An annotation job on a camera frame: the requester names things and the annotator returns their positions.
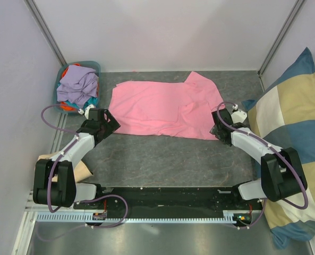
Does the blue cream checked pillow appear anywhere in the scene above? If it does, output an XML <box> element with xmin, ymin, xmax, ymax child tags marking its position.
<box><xmin>242</xmin><ymin>48</ymin><xmax>315</xmax><ymax>249</ymax></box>

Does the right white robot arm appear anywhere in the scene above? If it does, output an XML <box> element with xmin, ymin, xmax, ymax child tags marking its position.
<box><xmin>210</xmin><ymin>108</ymin><xmax>308</xmax><ymax>209</ymax></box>

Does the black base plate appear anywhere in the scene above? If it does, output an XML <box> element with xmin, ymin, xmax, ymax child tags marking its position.
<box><xmin>73</xmin><ymin>187</ymin><xmax>261</xmax><ymax>221</ymax></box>

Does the light blue cable duct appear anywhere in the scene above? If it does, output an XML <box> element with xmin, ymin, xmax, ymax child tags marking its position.
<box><xmin>36</xmin><ymin>212</ymin><xmax>251</xmax><ymax>224</ymax></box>

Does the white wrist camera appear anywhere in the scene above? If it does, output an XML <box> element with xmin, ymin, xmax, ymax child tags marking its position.
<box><xmin>78</xmin><ymin>104</ymin><xmax>96</xmax><ymax>120</ymax></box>
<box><xmin>231</xmin><ymin>104</ymin><xmax>248</xmax><ymax>124</ymax></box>

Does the aluminium frame post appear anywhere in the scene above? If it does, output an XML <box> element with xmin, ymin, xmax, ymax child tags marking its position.
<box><xmin>257</xmin><ymin>0</ymin><xmax>306</xmax><ymax>78</ymax></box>
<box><xmin>24</xmin><ymin>0</ymin><xmax>67</xmax><ymax>66</ymax></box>

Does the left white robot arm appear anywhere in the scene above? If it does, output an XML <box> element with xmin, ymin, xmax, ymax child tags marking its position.
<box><xmin>33</xmin><ymin>108</ymin><xmax>121</xmax><ymax>213</ymax></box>

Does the lilac t shirt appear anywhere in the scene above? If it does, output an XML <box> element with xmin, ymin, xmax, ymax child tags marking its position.
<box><xmin>56</xmin><ymin>64</ymin><xmax>98</xmax><ymax>109</ymax></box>

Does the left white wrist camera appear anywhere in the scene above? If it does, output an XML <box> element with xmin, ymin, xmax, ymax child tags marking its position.
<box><xmin>78</xmin><ymin>104</ymin><xmax>96</xmax><ymax>120</ymax></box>

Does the pink t shirt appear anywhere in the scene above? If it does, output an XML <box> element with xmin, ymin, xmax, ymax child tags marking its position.
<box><xmin>109</xmin><ymin>72</ymin><xmax>223</xmax><ymax>140</ymax></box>

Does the right aluminium frame post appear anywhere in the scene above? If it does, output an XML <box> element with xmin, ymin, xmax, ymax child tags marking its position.
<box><xmin>257</xmin><ymin>0</ymin><xmax>306</xmax><ymax>78</ymax></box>

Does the teal t shirt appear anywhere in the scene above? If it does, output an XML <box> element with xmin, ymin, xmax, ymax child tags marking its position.
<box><xmin>56</xmin><ymin>82</ymin><xmax>99</xmax><ymax>110</ymax></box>

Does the orange t shirt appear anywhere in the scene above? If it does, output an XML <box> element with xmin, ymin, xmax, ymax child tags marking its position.
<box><xmin>56</xmin><ymin>63</ymin><xmax>81</xmax><ymax>112</ymax></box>

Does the teal plastic laundry basket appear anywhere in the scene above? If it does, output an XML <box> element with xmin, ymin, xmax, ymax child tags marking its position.
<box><xmin>53</xmin><ymin>61</ymin><xmax>100</xmax><ymax>114</ymax></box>

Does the left aluminium frame post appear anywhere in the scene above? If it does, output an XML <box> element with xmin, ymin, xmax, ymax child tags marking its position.
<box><xmin>24</xmin><ymin>0</ymin><xmax>67</xmax><ymax>66</ymax></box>

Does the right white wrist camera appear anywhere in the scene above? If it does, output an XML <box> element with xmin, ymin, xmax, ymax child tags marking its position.
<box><xmin>231</xmin><ymin>104</ymin><xmax>248</xmax><ymax>124</ymax></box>

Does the beige cloth bag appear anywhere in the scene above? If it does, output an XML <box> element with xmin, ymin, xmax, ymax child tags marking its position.
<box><xmin>37</xmin><ymin>152</ymin><xmax>93</xmax><ymax>183</ymax></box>

